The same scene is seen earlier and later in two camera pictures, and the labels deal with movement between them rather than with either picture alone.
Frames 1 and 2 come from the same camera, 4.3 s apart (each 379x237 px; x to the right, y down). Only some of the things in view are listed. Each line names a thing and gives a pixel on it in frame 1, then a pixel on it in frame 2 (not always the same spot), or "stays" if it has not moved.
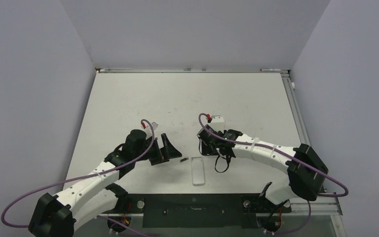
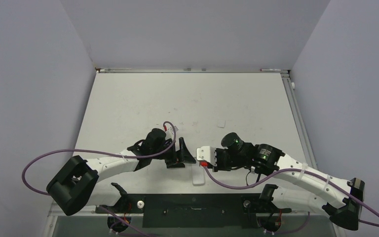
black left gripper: x=168 y=150 to x=182 y=155
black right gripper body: x=208 y=149 to x=225 y=161
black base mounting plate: x=196 y=210 stays
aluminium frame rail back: x=145 y=70 stays
